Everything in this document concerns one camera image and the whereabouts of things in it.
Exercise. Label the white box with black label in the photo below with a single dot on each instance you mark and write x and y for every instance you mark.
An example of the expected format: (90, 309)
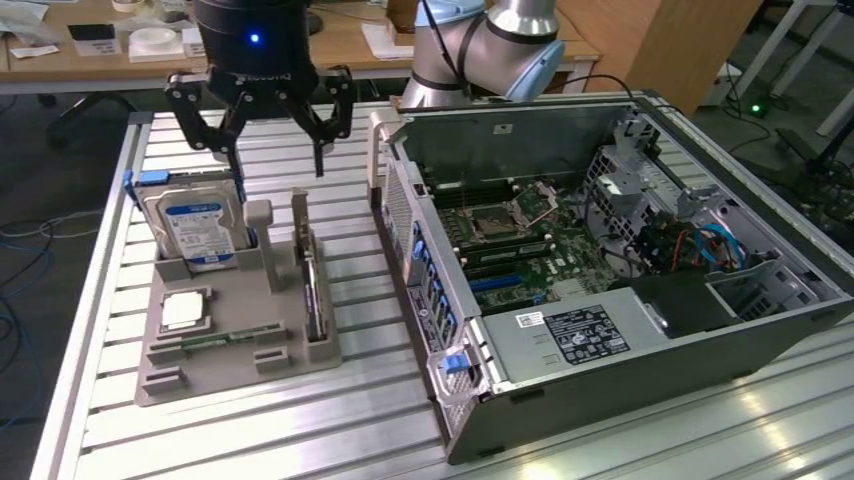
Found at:
(95, 40)

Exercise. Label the white table frame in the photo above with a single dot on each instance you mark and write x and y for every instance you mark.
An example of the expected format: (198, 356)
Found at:
(769, 47)

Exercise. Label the black office chair base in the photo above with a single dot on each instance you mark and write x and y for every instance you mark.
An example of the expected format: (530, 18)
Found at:
(67, 120)

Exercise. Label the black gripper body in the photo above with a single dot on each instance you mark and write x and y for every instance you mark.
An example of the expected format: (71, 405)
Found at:
(256, 45)

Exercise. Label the wooden desk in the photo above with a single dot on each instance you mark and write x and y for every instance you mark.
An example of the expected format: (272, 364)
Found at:
(80, 70)

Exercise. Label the metal socket cover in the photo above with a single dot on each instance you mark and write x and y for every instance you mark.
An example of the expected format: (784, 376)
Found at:
(537, 200)

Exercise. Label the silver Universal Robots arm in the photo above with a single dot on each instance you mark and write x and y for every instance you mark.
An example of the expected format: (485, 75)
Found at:
(514, 30)

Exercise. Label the silver CPU chip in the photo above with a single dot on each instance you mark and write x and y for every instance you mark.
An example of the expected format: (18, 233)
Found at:
(183, 312)

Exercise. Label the green loose RAM stick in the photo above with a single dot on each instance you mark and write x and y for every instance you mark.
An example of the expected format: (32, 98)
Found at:
(220, 340)

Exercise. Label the black equipment stand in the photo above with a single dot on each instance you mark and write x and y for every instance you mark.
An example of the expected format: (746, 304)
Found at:
(824, 160)

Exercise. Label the blue case release latch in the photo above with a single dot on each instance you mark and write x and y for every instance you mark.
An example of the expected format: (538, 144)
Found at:
(454, 363)

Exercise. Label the hard disk with blue carrier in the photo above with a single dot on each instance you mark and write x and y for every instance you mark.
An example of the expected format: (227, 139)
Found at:
(194, 225)

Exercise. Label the blue expansion slot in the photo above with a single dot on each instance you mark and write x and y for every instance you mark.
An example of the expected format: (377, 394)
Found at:
(495, 284)

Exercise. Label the beige tape roll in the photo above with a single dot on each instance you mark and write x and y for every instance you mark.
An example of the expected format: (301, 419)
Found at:
(127, 5)

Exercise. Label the dark grey open PC case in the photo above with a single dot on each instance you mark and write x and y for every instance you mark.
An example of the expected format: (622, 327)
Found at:
(601, 400)

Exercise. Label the black installed RAM stick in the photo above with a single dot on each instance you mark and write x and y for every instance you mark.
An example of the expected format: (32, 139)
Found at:
(507, 256)

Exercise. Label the perforated silver drive cage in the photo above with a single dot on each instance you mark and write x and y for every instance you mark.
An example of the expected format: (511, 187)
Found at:
(621, 200)

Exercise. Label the silver power supply unit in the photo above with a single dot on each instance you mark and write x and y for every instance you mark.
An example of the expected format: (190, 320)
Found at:
(521, 350)

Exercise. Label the metal CPU socket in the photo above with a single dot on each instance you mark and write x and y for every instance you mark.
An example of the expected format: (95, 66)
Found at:
(495, 225)

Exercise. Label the clear plastic bag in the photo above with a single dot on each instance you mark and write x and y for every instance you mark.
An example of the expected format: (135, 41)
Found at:
(23, 22)

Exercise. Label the power strip with green light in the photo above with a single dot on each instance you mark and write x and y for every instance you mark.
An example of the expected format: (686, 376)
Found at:
(756, 108)

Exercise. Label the black RAM slot row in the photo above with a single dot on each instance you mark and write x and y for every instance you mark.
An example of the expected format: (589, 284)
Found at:
(474, 191)

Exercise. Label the silver disk bay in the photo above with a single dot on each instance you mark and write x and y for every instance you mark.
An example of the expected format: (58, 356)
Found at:
(774, 290)

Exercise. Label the brown cardboard box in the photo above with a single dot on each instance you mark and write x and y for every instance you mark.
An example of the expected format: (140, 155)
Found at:
(402, 15)

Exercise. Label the grey printed parts rack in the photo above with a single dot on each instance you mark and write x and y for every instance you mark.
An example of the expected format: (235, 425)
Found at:
(256, 305)

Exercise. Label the white paper stack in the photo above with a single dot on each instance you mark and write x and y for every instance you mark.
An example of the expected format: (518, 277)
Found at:
(387, 42)

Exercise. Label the green motherboard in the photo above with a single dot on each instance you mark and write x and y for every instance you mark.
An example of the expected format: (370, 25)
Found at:
(574, 260)

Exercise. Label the white paper label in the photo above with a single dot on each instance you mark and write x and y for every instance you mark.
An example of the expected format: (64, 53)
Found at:
(34, 51)

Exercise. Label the green graphics card black cooler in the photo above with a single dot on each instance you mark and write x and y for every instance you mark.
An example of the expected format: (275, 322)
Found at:
(314, 300)

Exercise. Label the white box with tape roll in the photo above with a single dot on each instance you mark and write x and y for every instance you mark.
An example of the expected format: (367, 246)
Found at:
(155, 45)

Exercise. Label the dark small pouch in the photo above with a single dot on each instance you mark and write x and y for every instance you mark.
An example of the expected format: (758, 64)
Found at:
(176, 16)

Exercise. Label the small white box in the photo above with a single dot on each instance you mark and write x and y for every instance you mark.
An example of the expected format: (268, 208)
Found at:
(194, 45)

